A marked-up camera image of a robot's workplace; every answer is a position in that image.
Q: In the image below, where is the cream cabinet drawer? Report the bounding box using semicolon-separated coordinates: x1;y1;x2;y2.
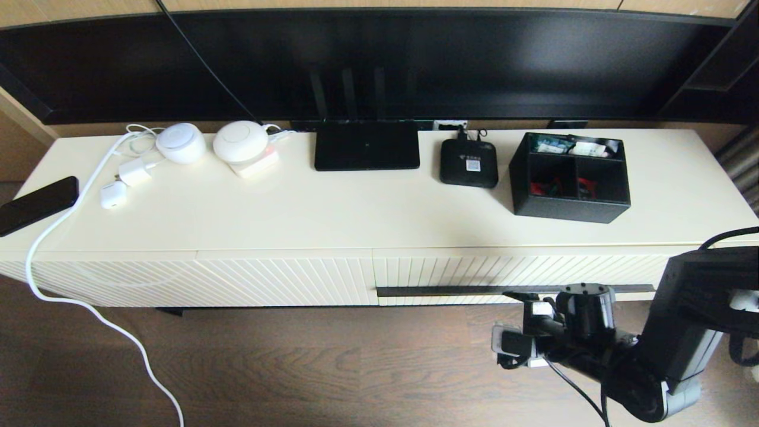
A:
372;247;700;307

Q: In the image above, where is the black compartment organizer box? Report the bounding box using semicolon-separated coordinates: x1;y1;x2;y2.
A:
509;132;631;224

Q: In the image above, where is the cream TV cabinet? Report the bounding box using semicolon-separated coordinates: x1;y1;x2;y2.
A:
0;128;759;309

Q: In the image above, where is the black set-top box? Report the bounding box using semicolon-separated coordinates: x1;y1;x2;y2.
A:
439;138;499;189

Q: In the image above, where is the teal tea packet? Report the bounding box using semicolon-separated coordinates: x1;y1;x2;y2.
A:
530;135;575;155

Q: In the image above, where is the white cream packet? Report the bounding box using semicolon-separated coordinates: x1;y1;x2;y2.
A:
568;139;620;158

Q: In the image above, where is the black router with antennas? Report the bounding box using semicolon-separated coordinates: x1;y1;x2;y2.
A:
306;65;420;171

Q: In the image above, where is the black television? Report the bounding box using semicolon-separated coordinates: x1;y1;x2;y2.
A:
0;8;759;125

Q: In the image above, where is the grey curtain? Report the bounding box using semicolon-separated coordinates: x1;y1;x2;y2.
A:
715;126;759;217

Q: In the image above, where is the pink white base block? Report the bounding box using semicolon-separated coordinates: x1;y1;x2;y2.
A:
228;145;280;179

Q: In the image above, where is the black shelf unit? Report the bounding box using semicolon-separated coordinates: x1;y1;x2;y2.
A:
655;0;759;125

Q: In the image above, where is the white dome lamp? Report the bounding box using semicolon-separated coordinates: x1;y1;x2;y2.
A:
212;120;270;164

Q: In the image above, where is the white round speaker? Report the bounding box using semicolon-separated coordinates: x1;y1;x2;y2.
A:
155;123;207;165

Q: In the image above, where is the white charger adapter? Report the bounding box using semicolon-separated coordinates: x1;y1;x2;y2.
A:
114;156;156;187

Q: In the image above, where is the white earbuds case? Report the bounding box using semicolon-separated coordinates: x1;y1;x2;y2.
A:
100;181;129;210

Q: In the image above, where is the black smartphone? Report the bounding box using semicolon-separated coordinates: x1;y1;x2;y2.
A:
0;176;80;237

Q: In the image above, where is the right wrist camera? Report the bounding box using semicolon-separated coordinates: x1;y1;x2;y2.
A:
491;322;537;369

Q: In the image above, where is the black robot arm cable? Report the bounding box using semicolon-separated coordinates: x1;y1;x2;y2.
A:
544;356;611;427

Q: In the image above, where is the thin white cable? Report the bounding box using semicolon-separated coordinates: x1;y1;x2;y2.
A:
114;123;167;158

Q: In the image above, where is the black television cable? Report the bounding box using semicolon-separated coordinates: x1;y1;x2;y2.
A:
155;0;261;123

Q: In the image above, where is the thick white cable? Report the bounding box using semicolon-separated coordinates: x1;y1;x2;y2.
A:
25;131;186;427

